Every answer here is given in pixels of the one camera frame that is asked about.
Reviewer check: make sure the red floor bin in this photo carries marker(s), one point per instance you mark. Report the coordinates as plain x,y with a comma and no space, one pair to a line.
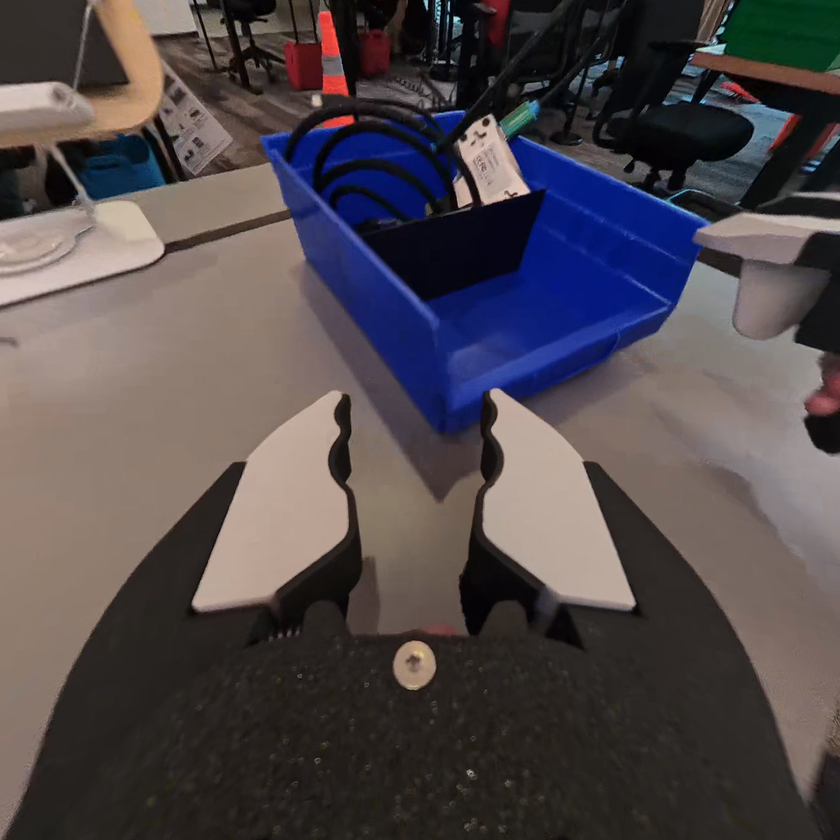
303,65
374,54

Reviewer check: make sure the person's right hand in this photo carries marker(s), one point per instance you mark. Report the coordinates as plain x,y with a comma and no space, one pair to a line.
828,387

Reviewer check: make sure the person's left hand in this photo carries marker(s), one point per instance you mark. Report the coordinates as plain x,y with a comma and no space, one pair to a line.
439,631

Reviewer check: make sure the wooden table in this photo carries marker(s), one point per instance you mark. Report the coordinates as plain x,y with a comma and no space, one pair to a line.
774,75

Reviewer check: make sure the white printed sign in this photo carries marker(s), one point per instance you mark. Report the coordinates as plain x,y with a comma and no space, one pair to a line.
193,124

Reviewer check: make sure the blue plastic container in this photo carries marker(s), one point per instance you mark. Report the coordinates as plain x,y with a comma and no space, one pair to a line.
121,170

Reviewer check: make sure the black office chair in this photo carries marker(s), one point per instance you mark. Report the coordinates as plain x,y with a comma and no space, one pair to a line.
689,124
253,39

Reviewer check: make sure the green bin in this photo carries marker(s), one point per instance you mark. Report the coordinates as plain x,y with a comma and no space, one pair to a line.
781,33

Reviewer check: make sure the black and silver switch box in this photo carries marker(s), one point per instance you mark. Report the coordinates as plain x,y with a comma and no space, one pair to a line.
492,164

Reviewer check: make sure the blue plastic bin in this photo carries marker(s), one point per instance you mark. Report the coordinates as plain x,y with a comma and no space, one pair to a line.
590,295

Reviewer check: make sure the white clip bar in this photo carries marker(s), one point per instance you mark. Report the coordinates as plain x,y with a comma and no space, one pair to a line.
39,108

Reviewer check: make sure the black bin divider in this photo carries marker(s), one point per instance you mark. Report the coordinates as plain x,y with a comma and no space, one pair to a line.
459,249

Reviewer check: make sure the black board wooden rim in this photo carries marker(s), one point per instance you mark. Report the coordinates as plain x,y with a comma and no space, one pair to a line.
124,85

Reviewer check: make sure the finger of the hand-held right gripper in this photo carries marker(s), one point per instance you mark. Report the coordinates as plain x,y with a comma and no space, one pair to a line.
761,239
774,302

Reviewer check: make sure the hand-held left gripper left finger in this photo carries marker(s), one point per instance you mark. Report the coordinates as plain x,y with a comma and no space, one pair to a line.
282,518

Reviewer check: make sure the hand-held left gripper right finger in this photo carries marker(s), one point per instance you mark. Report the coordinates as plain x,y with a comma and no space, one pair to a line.
558,525

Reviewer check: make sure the orange traffic cone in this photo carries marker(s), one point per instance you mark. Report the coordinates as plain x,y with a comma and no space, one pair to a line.
333,65

